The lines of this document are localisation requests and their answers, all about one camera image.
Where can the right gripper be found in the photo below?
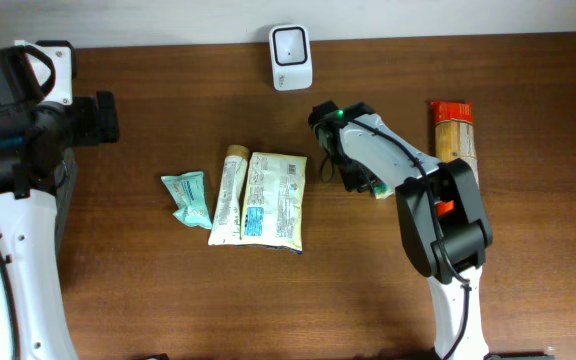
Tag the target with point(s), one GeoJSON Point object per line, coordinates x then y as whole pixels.
{"type": "Point", "coordinates": [351, 183]}

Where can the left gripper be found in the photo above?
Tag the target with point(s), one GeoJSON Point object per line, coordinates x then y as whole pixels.
{"type": "Point", "coordinates": [91, 131]}

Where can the teal tissue pack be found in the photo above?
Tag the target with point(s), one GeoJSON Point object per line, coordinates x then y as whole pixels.
{"type": "Point", "coordinates": [382, 191]}

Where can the yellow snack bag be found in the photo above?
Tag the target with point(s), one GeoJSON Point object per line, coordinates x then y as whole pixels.
{"type": "Point", "coordinates": [272, 206]}

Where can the spaghetti pack orange ends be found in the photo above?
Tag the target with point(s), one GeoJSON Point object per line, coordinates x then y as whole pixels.
{"type": "Point", "coordinates": [454, 133]}

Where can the cream tube brown cap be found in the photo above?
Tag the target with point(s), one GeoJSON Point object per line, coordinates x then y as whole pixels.
{"type": "Point", "coordinates": [227, 217]}

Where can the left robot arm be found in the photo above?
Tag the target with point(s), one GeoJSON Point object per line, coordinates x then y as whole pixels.
{"type": "Point", "coordinates": [42, 121]}

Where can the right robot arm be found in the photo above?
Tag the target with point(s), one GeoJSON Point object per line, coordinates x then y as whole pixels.
{"type": "Point", "coordinates": [445, 229]}

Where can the white barcode scanner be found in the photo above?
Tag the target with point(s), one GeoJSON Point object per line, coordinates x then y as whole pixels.
{"type": "Point", "coordinates": [291, 57]}

